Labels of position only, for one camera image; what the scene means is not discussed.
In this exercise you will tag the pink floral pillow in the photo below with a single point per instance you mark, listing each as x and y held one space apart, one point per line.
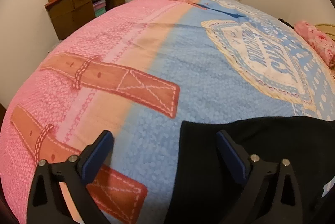
318 40

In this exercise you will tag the brown wooden desk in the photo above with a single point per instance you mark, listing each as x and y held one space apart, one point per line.
67 16

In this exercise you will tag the pink and blue bed blanket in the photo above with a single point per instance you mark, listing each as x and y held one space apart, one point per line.
138 71

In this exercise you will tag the wooden headboard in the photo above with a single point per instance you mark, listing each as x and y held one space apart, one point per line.
327 28

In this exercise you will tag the black garment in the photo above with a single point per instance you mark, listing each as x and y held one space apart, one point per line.
201 191

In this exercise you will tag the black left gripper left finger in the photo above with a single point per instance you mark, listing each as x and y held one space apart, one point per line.
46 202

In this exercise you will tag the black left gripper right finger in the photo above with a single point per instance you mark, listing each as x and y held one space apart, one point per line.
264 192

